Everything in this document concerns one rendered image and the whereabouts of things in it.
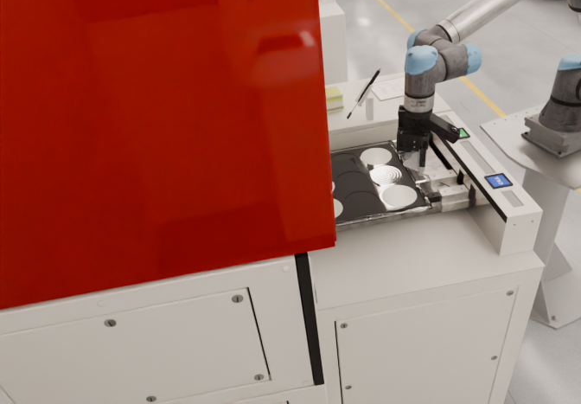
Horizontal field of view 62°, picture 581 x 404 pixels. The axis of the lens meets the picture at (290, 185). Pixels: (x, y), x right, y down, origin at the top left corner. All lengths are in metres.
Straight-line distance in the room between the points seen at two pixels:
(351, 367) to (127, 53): 1.13
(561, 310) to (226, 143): 1.97
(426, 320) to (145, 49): 1.06
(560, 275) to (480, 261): 1.20
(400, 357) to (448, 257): 0.34
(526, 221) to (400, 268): 0.34
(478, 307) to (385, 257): 0.28
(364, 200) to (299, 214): 0.69
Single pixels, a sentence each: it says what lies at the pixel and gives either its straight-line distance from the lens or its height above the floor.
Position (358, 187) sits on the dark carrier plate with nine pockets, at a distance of 1.49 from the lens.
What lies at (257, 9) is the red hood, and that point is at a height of 1.64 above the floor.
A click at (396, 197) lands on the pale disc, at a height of 0.90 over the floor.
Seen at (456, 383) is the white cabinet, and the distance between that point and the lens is 1.74.
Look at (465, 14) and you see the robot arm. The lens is 1.41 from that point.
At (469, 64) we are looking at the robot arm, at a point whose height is 1.29.
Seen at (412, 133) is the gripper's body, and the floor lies 1.13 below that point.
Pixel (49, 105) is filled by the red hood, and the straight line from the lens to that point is 0.68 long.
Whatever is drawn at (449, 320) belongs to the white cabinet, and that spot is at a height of 0.67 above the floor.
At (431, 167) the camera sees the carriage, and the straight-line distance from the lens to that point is 1.61.
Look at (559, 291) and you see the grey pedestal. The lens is 2.50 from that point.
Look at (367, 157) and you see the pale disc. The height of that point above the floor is 0.90.
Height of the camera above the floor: 1.81
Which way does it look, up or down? 37 degrees down
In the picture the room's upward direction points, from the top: 8 degrees counter-clockwise
